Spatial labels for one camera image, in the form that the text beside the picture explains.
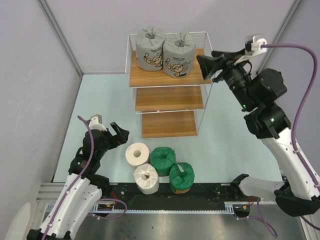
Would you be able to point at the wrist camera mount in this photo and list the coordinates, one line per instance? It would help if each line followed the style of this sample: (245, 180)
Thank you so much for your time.
(252, 48)
(95, 123)

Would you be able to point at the white wrapped paper roll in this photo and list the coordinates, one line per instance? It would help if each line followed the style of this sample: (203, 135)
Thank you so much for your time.
(146, 179)

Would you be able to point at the white wire three-tier shelf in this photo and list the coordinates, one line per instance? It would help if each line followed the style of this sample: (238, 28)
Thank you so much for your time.
(166, 106)

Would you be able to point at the white object bottom left corner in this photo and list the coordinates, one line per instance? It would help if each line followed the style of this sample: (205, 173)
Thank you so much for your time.
(19, 224)

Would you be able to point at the plain white paper roll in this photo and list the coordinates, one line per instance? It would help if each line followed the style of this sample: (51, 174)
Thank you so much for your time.
(137, 154)

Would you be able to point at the grey paper roll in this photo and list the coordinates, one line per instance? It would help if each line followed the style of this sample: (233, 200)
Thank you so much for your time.
(179, 50)
(149, 48)

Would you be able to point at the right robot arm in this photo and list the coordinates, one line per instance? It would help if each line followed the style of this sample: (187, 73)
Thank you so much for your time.
(298, 194)

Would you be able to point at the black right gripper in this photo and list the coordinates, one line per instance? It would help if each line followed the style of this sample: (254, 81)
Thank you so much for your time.
(223, 69)

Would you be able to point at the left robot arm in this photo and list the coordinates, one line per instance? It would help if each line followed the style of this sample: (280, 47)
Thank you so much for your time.
(83, 186)

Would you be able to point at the green paper roll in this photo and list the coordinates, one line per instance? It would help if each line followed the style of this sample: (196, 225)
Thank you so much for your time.
(181, 177)
(162, 159)

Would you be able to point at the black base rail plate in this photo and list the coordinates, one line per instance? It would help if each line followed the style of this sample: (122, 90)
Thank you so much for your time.
(202, 198)

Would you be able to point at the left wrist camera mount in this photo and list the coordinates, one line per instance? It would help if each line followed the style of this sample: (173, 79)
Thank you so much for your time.
(95, 123)

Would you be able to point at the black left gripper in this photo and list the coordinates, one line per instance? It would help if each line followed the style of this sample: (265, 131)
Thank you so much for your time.
(110, 137)

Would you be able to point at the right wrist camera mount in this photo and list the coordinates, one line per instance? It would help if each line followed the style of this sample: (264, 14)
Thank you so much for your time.
(252, 48)

